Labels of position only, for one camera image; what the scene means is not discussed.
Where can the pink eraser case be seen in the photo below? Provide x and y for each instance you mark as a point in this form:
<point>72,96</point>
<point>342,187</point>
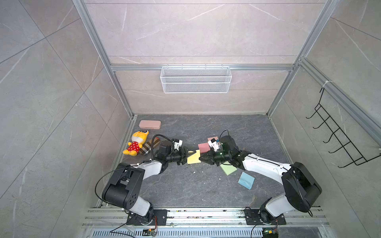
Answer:
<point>150,124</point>

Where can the white wire mesh basket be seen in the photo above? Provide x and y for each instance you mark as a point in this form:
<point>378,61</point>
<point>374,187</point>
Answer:
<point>195,79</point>

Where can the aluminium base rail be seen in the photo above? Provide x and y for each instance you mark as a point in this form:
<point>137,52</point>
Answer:
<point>107,217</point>

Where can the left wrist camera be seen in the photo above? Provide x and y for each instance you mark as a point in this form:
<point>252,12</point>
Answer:
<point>177,144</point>

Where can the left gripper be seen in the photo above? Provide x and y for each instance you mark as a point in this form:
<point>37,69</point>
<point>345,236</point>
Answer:
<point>183,155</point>

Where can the yellow plush toy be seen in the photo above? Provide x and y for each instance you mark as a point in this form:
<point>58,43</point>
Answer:
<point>138,140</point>

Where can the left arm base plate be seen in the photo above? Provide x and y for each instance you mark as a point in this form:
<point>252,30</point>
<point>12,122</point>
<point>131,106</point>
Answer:
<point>153,217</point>

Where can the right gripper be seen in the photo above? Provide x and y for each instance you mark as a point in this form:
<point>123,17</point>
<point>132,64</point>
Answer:
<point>211,159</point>

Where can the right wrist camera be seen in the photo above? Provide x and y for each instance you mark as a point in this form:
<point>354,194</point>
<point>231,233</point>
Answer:
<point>214,145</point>

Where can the salmon pink memo pad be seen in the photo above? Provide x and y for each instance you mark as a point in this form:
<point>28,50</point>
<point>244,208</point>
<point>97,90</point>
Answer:
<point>210,138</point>

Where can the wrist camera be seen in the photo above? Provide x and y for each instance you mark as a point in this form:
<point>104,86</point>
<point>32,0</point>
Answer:
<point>214,145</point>
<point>177,144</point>

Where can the hot pink memo pad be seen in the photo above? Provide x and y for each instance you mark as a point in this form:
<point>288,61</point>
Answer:
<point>203,148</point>

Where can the black wire hook rack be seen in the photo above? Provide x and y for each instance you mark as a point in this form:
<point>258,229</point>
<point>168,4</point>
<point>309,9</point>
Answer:
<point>336,132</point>

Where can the blue memo pad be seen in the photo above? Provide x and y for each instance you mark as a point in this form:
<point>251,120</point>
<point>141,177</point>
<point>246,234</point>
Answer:
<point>246,180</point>

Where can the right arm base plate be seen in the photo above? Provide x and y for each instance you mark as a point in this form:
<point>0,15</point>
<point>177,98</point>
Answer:
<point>261,217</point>

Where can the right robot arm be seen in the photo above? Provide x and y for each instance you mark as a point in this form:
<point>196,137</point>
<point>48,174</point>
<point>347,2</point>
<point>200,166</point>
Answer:
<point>301,190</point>

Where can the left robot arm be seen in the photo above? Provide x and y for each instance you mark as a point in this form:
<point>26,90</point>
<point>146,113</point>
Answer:
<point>123,187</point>

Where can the plaid brown pouch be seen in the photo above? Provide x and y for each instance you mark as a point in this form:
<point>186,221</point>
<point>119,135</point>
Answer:
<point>146,148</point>

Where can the green memo pad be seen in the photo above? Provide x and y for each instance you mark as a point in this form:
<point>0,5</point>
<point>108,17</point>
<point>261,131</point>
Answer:
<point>228,169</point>

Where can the yellow memo pad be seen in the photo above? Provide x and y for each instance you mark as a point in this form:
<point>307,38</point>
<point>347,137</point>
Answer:
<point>194,158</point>

